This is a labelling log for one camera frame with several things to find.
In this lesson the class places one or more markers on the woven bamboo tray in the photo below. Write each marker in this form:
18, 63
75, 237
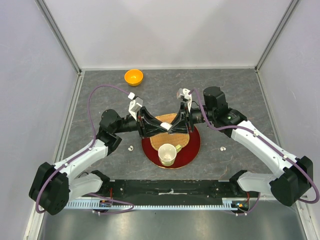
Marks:
164, 138

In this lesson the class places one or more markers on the white earbud charging case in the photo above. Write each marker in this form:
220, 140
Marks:
166, 125

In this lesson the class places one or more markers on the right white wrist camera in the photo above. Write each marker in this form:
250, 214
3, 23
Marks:
185, 95

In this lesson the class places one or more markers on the white slotted cable duct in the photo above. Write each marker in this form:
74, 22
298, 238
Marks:
91, 203

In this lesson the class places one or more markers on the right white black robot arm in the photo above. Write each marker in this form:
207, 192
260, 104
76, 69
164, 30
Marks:
290, 178

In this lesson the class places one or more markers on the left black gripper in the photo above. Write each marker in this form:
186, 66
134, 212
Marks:
152, 127

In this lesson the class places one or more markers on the red round plate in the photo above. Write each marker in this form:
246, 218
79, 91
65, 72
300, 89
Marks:
184, 156

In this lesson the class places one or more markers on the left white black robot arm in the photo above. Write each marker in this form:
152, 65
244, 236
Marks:
54, 185

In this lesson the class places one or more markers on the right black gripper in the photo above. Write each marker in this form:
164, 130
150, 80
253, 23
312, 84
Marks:
180, 126

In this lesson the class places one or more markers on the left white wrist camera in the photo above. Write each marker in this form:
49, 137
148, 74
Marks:
135, 105

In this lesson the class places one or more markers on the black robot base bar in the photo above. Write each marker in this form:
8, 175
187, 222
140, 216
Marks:
121, 188

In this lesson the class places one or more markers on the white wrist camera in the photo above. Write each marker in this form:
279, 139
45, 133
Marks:
135, 105
185, 95

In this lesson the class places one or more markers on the cream mug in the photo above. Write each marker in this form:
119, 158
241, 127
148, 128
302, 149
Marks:
167, 154

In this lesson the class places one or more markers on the orange bowl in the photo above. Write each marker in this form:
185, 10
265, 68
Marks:
134, 77

